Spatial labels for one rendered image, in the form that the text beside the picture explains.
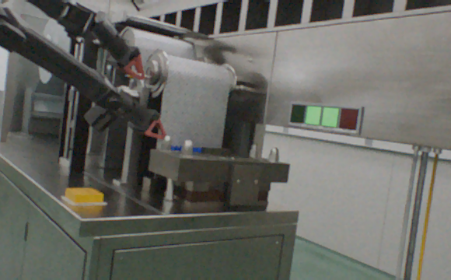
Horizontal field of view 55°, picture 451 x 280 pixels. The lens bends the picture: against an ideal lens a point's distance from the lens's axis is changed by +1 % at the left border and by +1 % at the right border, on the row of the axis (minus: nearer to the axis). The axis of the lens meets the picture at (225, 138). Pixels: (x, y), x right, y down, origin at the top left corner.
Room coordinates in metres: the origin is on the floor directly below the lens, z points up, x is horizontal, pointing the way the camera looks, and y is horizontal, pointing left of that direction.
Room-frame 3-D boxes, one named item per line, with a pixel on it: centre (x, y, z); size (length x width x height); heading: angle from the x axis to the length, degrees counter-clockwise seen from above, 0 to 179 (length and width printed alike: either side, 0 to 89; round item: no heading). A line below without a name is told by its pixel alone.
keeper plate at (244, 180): (1.20, -0.07, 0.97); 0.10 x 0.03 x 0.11; 128
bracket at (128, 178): (1.31, 0.29, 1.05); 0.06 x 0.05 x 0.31; 128
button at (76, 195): (1.04, 0.32, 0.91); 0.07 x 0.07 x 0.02; 38
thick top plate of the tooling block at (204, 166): (1.27, 0.00, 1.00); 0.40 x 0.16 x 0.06; 128
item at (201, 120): (1.34, 0.10, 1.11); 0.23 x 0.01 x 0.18; 128
